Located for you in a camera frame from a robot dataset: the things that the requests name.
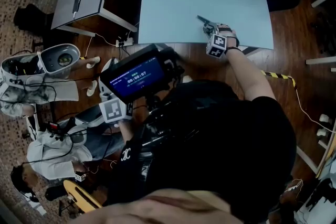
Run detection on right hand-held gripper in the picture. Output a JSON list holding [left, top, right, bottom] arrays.
[[202, 22, 228, 59]]

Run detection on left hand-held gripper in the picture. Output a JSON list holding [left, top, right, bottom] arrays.
[[98, 58, 135, 129]]

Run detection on person's left forearm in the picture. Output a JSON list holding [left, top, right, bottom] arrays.
[[117, 119, 135, 145]]

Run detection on person's right forearm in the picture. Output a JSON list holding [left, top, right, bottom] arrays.
[[225, 46, 277, 102]]

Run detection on person's right hand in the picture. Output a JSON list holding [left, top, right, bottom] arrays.
[[217, 23, 240, 48]]

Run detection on small black monitor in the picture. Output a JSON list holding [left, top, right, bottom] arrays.
[[100, 44, 174, 105]]

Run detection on black wristband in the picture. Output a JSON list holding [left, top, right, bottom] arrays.
[[224, 45, 243, 56]]

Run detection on white power strip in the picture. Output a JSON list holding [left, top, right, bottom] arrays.
[[115, 37, 135, 48], [279, 178, 306, 194]]

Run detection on black phone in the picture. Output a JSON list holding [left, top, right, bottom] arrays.
[[72, 0, 82, 19]]

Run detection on yellow black striped tape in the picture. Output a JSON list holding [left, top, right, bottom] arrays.
[[260, 70, 298, 89]]

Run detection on black bag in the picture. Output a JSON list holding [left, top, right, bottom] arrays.
[[13, 3, 58, 35]]

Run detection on person's black shirt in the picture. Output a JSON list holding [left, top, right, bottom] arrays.
[[104, 79, 298, 224]]

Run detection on yellow wooden item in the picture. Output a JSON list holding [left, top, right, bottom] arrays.
[[62, 179, 103, 215]]

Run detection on person's face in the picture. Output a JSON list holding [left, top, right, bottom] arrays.
[[69, 188, 237, 224]]

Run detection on wooden desk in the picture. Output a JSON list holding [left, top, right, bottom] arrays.
[[296, 118, 336, 179]]

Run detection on black monitor mount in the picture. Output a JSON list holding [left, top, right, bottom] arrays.
[[145, 46, 186, 115]]

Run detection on white floor cable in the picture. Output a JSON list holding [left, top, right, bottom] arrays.
[[295, 86, 336, 135]]

